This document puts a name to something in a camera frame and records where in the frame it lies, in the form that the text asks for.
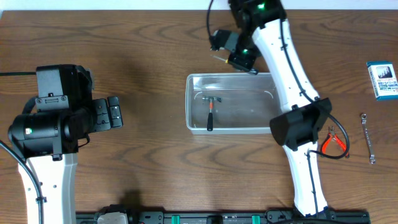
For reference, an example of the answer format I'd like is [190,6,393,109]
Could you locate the clear plastic container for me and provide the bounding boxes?
[185,73,281,135]

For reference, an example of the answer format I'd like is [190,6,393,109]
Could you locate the blue white small box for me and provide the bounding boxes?
[366,61,397,101]

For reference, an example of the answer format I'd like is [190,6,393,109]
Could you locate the yellow black screwdriver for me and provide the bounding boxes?
[211,55,259,75]

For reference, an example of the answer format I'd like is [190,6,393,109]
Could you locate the silver combination wrench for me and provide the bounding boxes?
[360,113,376,164]

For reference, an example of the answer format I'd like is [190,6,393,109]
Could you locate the small claw hammer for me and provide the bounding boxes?
[202,96,222,131]

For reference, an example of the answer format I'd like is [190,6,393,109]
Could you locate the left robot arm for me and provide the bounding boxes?
[8,96,123,223]

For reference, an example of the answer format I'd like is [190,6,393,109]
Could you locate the red handled pliers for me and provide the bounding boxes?
[320,126,350,159]

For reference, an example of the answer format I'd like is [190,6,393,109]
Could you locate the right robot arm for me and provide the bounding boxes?
[228,1,331,217]

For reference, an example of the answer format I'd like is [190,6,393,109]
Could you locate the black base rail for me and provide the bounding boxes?
[76,205,371,224]

